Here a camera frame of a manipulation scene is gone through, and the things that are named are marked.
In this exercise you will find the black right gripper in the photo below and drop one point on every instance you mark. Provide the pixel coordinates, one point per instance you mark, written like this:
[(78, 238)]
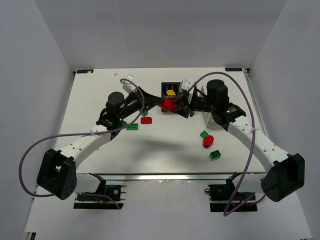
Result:
[(191, 104)]

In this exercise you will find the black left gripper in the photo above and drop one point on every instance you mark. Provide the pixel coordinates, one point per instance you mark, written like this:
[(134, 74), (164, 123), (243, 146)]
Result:
[(139, 97)]

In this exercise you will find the red arch lego brick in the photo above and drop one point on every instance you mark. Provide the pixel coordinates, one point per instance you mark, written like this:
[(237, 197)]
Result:
[(168, 105)]

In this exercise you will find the orange rounded lego brick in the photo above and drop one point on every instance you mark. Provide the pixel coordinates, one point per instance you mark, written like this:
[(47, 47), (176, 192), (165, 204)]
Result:
[(170, 93)]

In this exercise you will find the red rounded lego brick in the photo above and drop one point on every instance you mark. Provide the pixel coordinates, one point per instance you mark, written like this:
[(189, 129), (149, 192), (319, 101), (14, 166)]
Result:
[(146, 120)]

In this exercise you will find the red round lego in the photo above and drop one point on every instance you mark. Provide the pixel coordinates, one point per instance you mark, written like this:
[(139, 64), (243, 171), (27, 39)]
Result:
[(208, 141)]

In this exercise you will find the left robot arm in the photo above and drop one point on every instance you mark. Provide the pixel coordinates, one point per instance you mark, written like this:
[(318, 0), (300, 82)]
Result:
[(57, 172)]

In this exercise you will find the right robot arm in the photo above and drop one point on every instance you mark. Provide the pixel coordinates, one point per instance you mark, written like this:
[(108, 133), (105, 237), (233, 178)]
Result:
[(284, 173)]

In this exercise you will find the dark green small square lego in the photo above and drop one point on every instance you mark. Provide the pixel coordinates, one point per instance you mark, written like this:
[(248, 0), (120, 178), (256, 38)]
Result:
[(144, 113)]

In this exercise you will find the black two-slot container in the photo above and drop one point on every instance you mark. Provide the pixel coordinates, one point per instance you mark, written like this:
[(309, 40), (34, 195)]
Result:
[(170, 85)]

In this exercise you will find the white two-slot container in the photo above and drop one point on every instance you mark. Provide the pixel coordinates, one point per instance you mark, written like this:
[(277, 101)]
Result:
[(208, 119)]

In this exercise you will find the dark green long lego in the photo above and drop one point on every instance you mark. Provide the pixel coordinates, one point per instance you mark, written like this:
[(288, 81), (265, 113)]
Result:
[(132, 127)]

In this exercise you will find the dark green hollow square lego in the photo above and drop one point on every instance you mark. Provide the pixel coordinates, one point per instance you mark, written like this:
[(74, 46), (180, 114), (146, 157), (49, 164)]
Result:
[(123, 123)]

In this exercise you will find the dark green lego near red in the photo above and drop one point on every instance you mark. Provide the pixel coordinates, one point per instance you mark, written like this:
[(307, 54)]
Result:
[(204, 134)]

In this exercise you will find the blue table label right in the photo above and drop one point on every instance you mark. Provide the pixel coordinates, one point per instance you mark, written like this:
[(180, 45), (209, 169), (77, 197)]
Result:
[(233, 69)]

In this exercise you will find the blue table label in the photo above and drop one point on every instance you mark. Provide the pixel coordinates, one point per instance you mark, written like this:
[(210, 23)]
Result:
[(233, 69), (84, 71)]

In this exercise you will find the dark green lego front right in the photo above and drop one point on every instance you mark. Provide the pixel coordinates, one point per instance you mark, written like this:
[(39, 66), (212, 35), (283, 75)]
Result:
[(215, 154)]

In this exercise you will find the blue table label left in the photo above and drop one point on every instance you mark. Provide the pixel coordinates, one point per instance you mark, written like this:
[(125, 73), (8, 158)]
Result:
[(84, 71)]

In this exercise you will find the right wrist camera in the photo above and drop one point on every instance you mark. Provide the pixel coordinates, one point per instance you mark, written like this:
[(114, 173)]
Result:
[(186, 88)]

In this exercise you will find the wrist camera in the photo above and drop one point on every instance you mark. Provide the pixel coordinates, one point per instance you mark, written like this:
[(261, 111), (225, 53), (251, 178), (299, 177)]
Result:
[(128, 86), (186, 88)]

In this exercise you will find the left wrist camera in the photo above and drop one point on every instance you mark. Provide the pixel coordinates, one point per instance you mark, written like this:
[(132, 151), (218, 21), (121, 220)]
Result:
[(128, 86)]

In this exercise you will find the aluminium table front rail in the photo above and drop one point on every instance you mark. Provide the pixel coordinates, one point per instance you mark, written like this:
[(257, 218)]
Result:
[(160, 177)]

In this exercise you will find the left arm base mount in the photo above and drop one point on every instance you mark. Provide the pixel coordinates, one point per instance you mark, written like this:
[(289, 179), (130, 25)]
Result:
[(107, 196)]

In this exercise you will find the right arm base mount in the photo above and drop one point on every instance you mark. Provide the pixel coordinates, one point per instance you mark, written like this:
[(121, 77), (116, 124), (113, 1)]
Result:
[(219, 195)]

